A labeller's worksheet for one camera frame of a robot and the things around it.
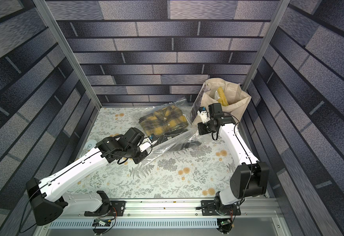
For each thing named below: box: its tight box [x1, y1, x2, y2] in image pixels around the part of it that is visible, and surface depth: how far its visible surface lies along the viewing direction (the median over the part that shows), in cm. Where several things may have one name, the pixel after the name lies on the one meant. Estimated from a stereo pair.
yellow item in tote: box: [214, 86, 229, 107], surface depth 99 cm
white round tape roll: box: [85, 139, 97, 150], surface depth 94 cm
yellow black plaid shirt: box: [138, 104, 189, 137], surface depth 107 cm
